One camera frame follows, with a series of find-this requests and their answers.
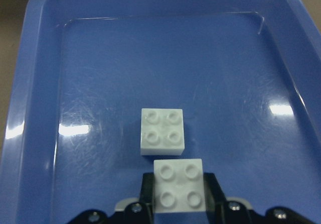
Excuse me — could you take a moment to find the white block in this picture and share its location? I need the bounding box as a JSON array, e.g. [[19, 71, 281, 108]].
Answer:
[[153, 159, 206, 213], [140, 108, 185, 156]]

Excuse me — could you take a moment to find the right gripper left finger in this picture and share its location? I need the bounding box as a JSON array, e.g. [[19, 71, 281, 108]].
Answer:
[[69, 172, 154, 223]]

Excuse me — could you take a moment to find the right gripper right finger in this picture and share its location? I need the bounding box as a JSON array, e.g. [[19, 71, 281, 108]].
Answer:
[[203, 173, 313, 223]]

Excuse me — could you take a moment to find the blue plastic tray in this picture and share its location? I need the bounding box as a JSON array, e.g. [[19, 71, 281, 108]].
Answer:
[[1, 0, 320, 223]]

